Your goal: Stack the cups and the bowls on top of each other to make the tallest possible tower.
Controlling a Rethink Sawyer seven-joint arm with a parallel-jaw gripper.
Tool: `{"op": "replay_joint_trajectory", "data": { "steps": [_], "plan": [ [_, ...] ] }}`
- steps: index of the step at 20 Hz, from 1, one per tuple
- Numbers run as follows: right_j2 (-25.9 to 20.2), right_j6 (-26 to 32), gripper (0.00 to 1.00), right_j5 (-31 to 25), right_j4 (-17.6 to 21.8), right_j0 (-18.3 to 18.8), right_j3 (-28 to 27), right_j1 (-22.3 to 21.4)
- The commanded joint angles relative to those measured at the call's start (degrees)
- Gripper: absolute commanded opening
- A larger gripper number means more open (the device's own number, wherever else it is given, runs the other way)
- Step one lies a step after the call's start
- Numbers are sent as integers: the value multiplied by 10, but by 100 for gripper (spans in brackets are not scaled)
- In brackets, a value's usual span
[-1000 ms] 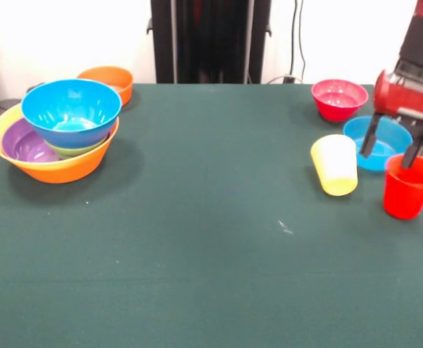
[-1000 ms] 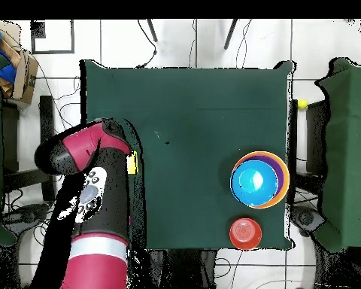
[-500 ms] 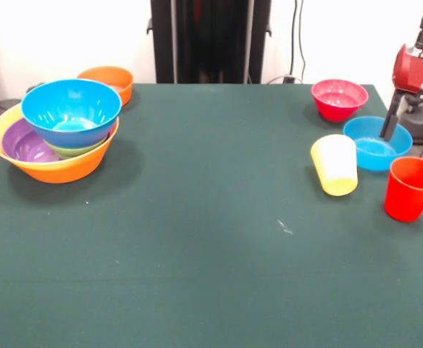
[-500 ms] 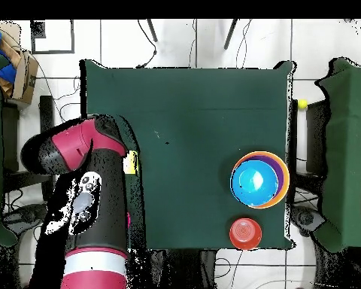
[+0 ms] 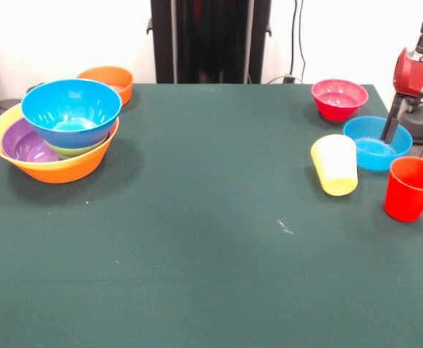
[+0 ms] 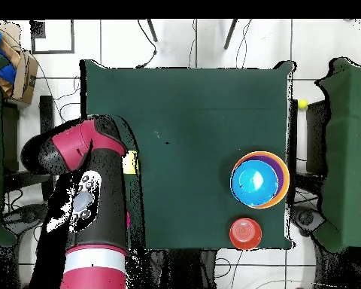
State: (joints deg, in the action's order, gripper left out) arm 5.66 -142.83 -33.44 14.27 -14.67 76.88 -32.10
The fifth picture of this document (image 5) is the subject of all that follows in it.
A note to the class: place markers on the large yellow bowl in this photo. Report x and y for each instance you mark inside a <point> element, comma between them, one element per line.
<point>66,170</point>

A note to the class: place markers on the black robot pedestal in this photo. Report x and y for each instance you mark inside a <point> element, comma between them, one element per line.
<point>211,36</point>

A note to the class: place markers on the small orange bowl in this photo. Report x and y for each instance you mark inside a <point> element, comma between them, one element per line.
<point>121,81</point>

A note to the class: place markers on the small green bowl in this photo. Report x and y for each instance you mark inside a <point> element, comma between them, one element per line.
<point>74,150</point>

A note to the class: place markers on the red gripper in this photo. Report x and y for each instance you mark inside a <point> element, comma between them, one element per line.
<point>418,78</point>

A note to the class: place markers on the small pink bowl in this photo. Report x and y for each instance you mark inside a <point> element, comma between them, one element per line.
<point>338,98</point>

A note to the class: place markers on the shallow blue bowl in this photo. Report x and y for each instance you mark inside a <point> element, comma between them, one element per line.
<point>371,156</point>

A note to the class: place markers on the yellow cup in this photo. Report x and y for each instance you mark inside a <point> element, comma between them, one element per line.
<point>334,163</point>

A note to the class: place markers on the deep blue bowl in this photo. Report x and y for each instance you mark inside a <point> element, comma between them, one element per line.
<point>70,105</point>

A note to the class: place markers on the dark green tablecloth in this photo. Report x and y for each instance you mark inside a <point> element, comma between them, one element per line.
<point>197,253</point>

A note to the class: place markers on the red cup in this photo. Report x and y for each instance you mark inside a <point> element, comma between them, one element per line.
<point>409,195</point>

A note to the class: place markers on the purple bowl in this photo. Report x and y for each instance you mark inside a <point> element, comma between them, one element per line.
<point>19,145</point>

